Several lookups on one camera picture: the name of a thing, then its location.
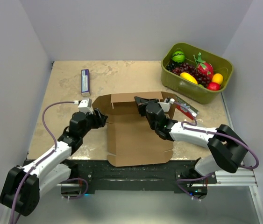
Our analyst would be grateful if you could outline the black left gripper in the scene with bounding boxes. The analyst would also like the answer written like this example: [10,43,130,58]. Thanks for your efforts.
[80,108,107,138]

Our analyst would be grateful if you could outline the brown cardboard box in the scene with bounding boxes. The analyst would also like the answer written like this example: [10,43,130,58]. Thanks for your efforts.
[92,91,176,167]

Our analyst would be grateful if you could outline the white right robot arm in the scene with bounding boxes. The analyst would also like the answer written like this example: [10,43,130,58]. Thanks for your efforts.
[134,96,248,183]

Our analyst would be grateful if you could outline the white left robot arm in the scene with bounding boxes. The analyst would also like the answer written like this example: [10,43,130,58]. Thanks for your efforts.
[0,109,108,216]

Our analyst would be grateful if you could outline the purple toothpaste box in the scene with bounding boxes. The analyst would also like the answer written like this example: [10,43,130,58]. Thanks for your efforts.
[81,69,91,97]

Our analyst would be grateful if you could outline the red toothpaste box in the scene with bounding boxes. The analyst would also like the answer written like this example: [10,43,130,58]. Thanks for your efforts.
[175,96,199,120]

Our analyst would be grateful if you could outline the green plastic basket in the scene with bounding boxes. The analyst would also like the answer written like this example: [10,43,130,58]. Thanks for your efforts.
[161,42,233,105]

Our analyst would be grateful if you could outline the dark purple toy grapes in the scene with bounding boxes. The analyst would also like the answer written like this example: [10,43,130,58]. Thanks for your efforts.
[165,62,178,71]

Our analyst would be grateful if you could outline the yellow toy banana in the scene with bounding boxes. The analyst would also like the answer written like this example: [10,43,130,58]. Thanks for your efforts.
[180,72,198,84]

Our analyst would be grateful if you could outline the green toy watermelon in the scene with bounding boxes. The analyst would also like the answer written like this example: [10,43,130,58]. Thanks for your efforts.
[171,50,185,63]

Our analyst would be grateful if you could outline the red toy grapes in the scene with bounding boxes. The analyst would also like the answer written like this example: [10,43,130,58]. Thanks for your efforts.
[172,63,210,88]

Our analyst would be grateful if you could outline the red toy apple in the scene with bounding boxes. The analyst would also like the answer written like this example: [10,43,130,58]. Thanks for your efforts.
[207,82,220,91]

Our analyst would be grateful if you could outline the pink toy dragon fruit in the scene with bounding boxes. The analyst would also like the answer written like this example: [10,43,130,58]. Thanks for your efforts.
[193,52,214,79]

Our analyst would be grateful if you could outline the yellow toy mango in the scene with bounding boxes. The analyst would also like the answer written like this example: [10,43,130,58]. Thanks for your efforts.
[212,73,224,85]

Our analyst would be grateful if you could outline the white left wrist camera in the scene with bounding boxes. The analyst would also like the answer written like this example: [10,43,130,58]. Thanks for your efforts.
[73,98,93,114]

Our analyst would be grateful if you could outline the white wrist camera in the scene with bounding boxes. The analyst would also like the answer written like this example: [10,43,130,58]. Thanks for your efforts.
[73,98,93,114]
[158,97,175,113]

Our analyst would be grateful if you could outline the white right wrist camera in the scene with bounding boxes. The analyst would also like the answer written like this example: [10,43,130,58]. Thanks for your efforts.
[158,97,175,113]

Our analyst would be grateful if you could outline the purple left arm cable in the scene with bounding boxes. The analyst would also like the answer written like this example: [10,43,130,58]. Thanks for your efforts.
[8,100,79,224]

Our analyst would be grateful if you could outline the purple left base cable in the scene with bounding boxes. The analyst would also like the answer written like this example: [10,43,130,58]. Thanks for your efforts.
[61,178,89,200]

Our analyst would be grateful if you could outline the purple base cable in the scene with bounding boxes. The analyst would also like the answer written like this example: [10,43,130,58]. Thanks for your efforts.
[61,178,89,200]
[176,172,216,201]

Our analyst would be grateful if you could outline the black base frame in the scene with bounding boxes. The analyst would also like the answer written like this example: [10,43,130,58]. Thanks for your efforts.
[60,160,216,197]

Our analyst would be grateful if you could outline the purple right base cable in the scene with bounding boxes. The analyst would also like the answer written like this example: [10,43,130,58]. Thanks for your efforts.
[176,172,216,201]

